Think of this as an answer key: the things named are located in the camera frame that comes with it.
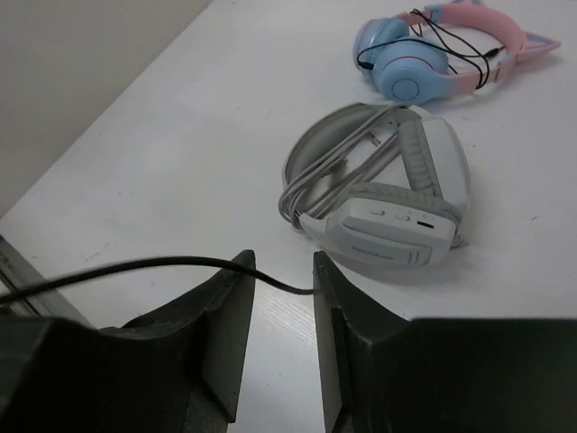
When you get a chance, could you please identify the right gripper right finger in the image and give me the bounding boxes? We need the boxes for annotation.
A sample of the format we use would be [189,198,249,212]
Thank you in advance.
[313,252,576,432]

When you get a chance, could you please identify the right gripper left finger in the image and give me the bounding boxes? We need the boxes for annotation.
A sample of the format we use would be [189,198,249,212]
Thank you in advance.
[1,250,256,432]

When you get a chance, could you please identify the black audio cable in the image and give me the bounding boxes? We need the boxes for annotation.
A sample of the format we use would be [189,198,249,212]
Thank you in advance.
[0,255,316,304]

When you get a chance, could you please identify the white grey headphones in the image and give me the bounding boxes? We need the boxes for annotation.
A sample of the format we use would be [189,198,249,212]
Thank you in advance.
[278,103,471,268]

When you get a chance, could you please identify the blue pink cat-ear headphones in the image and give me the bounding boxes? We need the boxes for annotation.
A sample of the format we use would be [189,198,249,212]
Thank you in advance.
[353,1,562,106]

